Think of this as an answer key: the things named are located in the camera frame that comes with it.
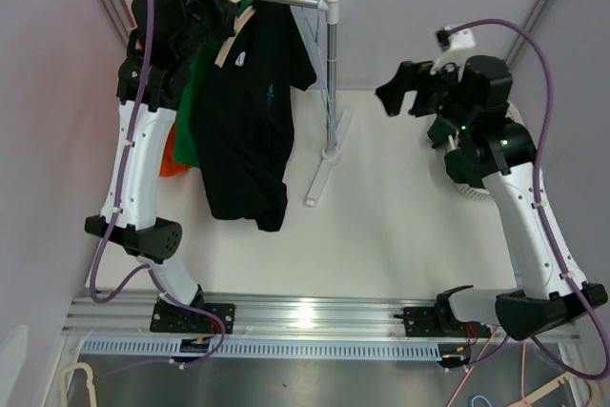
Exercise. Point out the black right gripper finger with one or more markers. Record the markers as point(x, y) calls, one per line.
point(413, 71)
point(391, 95)

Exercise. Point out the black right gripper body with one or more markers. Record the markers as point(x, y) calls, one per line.
point(437, 96)

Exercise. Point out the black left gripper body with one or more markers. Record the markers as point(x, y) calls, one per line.
point(206, 18)

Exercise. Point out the light blue wire hanger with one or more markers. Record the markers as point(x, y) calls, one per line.
point(313, 43)

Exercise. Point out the black t shirt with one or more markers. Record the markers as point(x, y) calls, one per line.
point(242, 122)

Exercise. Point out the green and white t shirt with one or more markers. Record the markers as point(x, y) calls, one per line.
point(443, 138)

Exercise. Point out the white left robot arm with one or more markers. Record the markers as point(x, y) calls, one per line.
point(151, 80)

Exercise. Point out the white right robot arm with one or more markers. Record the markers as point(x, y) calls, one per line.
point(473, 100)

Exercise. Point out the bright green t shirt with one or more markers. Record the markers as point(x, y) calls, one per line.
point(184, 150)

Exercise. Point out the pink hanger on floor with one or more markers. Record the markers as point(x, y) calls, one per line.
point(480, 357)

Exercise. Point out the blue hanger on floor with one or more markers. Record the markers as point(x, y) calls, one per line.
point(480, 400)

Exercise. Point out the beige hanger on floor right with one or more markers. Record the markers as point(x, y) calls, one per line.
point(563, 380)

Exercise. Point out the white perforated plastic basket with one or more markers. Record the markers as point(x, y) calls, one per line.
point(478, 192)

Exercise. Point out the white metal clothes rack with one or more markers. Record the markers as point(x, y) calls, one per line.
point(330, 12)

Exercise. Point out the orange tank top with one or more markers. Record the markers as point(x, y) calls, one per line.
point(169, 166)

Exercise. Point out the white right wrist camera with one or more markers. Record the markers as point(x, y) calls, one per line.
point(456, 47)

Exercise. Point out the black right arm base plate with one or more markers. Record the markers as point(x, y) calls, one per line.
point(438, 321)

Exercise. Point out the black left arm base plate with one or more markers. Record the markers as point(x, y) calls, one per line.
point(171, 319)

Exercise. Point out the aluminium mounting rail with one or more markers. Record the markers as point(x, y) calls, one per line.
point(256, 316)

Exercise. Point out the white slotted cable duct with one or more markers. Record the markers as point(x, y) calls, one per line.
point(191, 348)

